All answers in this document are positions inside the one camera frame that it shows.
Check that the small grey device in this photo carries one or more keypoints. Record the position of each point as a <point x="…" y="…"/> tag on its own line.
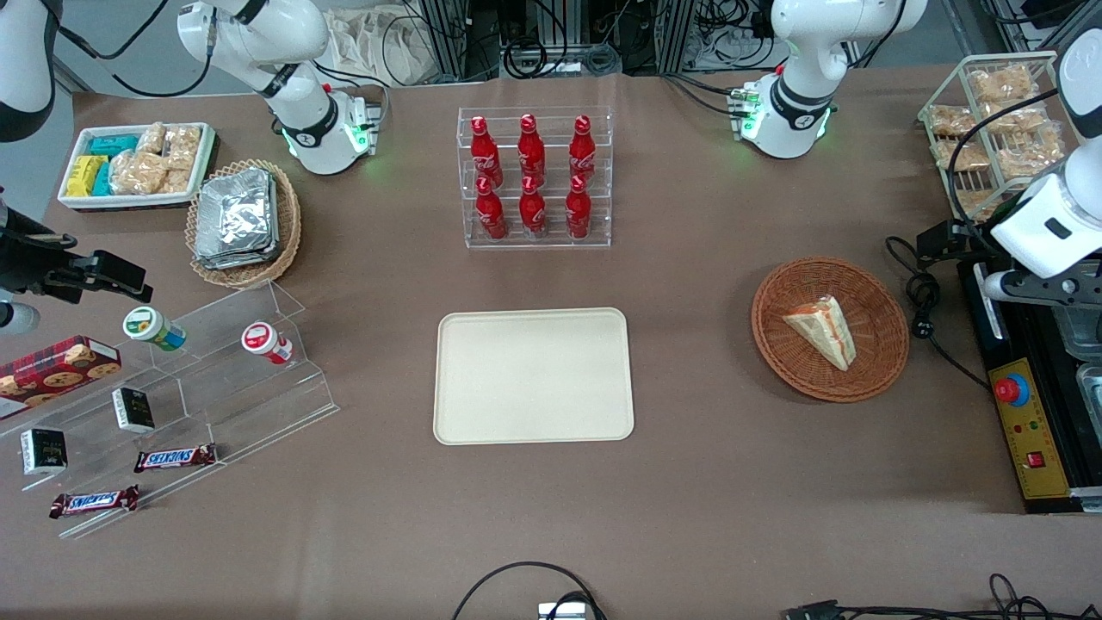
<point x="564" y="611"/>

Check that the clear acrylic bottle rack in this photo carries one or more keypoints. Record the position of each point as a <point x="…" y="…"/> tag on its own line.
<point x="551" y="244"/>

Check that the small black box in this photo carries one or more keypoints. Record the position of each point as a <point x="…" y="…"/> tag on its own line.
<point x="43" y="451"/>
<point x="133" y="411"/>

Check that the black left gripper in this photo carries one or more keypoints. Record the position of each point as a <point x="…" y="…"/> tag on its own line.
<point x="963" y="244"/>

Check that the black and yellow control box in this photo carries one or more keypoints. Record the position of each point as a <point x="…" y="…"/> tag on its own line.
<point x="1033" y="448"/>

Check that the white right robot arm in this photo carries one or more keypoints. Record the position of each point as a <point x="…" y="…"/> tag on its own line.
<point x="258" y="34"/>

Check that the teal snack package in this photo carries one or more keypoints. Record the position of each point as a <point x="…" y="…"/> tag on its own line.
<point x="102" y="181"/>
<point x="114" y="145"/>

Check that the red cookie box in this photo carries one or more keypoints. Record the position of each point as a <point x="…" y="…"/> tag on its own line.
<point x="56" y="370"/>

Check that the beige plastic tray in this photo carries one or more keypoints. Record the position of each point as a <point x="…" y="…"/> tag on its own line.
<point x="534" y="379"/>

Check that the clear plastic container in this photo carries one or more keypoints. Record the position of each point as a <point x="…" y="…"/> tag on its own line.
<point x="1080" y="331"/>
<point x="1092" y="396"/>

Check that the white cloth bag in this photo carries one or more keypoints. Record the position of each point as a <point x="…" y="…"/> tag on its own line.
<point x="379" y="47"/>

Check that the green lid yogurt cup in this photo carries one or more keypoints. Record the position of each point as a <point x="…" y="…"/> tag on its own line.
<point x="151" y="327"/>

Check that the clear acrylic step display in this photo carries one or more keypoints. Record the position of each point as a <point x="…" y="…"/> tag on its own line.
<point x="250" y="405"/>

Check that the light wicker basket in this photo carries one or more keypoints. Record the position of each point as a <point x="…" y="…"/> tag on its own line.
<point x="288" y="224"/>

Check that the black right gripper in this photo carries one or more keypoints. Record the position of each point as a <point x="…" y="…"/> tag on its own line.
<point x="26" y="263"/>

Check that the white rectangular snack tray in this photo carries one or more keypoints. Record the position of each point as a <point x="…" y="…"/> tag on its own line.
<point x="73" y="164"/>

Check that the stack of silver foil packs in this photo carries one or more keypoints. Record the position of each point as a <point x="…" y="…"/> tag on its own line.
<point x="234" y="220"/>

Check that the red lid yogurt cup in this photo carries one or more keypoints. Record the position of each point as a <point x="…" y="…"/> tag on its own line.
<point x="263" y="340"/>

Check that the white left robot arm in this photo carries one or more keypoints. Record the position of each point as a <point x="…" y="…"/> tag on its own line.
<point x="809" y="52"/>

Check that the brown wicker basket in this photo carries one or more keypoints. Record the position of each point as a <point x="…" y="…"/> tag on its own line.
<point x="788" y="362"/>

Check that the triangular sandwich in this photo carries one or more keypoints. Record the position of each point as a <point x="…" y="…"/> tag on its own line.
<point x="822" y="331"/>

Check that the red emergency stop button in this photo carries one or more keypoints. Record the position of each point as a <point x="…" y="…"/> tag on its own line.
<point x="1012" y="390"/>

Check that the yellow snack package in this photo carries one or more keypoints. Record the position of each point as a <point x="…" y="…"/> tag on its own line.
<point x="84" y="175"/>

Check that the clear bag of rice crackers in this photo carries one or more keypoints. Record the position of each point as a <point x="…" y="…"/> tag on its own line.
<point x="176" y="181"/>
<point x="136" y="172"/>
<point x="182" y="146"/>
<point x="151" y="139"/>

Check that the snickers chocolate bar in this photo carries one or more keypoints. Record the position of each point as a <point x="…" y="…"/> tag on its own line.
<point x="95" y="501"/>
<point x="175" y="458"/>

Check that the clear bag of fried snacks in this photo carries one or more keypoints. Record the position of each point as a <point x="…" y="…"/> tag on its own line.
<point x="975" y="202"/>
<point x="951" y="120"/>
<point x="960" y="155"/>
<point x="1016" y="118"/>
<point x="1029" y="155"/>
<point x="1000" y="83"/>

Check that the red cola bottle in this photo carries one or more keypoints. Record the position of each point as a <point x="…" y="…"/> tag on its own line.
<point x="492" y="215"/>
<point x="485" y="155"/>
<point x="583" y="151"/>
<point x="531" y="153"/>
<point x="578" y="213"/>
<point x="533" y="213"/>

